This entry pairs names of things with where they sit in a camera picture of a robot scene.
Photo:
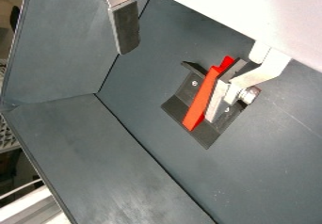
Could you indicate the black curved fixture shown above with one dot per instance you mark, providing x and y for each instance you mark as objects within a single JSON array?
[{"x": 187, "y": 105}]

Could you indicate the red arch-shaped bar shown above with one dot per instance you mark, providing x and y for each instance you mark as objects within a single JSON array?
[{"x": 195, "y": 113}]

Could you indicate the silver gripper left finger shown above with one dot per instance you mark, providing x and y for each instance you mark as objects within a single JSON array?
[{"x": 123, "y": 12}]

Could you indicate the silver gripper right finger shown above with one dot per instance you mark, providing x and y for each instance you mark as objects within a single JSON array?
[{"x": 238, "y": 86}]

